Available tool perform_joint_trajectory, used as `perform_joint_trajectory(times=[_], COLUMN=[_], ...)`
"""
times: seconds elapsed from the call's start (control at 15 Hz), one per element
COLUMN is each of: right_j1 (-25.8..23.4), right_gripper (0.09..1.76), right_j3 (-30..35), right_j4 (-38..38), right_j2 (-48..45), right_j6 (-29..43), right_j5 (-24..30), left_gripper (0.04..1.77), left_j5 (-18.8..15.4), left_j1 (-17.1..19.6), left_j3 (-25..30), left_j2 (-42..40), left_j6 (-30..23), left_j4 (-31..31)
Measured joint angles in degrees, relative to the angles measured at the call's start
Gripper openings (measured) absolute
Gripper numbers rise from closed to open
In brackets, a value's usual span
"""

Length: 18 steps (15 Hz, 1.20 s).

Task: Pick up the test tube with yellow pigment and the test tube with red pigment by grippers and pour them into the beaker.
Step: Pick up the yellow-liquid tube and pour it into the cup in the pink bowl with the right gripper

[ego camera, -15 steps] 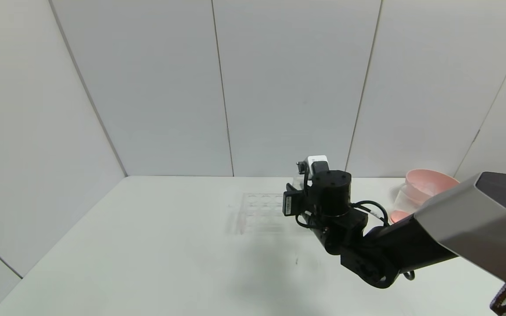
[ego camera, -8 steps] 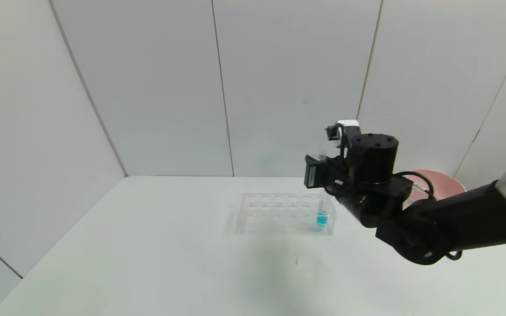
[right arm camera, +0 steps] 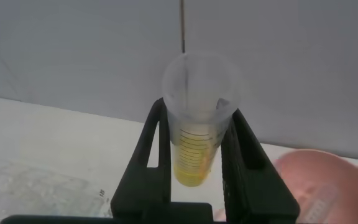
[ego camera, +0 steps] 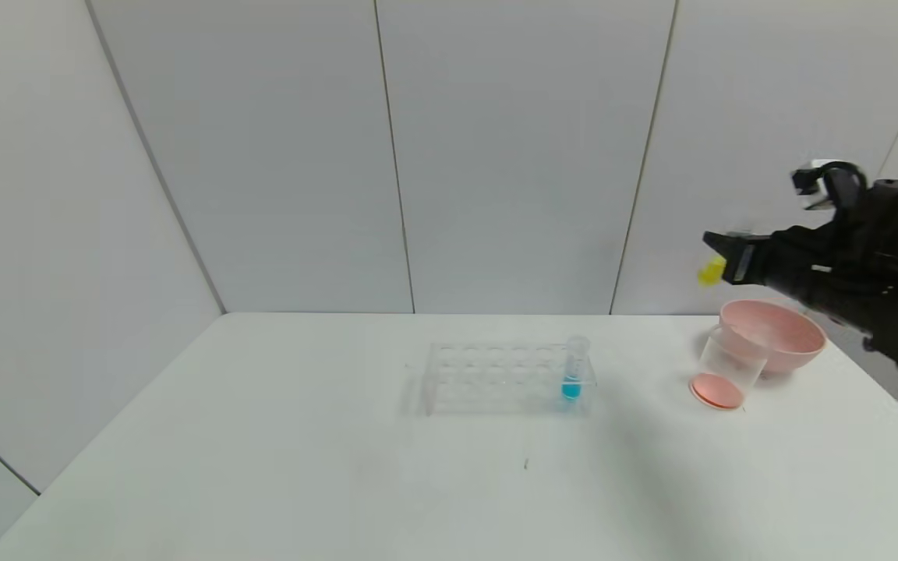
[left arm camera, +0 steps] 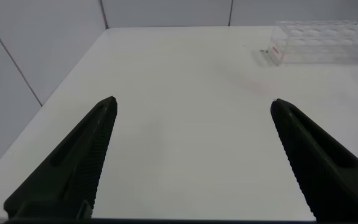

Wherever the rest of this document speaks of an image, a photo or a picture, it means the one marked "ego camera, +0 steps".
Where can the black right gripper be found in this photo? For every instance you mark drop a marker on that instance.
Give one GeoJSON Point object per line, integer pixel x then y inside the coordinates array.
{"type": "Point", "coordinates": [744, 261]}

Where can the test tube with yellow pigment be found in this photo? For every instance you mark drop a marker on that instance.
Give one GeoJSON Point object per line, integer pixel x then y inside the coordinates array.
{"type": "Point", "coordinates": [712, 271]}

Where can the clear glass beaker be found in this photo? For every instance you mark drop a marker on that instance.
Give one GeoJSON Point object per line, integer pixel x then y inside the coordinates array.
{"type": "Point", "coordinates": [722, 386]}

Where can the test tube with blue pigment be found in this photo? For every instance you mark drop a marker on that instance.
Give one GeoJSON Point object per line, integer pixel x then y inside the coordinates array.
{"type": "Point", "coordinates": [571, 386]}

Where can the clear acrylic test tube rack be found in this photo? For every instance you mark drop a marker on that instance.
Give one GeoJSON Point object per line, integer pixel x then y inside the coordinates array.
{"type": "Point", "coordinates": [480, 382]}

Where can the pink bowl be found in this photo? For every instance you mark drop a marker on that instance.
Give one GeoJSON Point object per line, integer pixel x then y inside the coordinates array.
{"type": "Point", "coordinates": [796, 339]}

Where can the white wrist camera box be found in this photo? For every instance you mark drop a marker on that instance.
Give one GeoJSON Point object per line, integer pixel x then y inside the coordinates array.
{"type": "Point", "coordinates": [811, 183]}

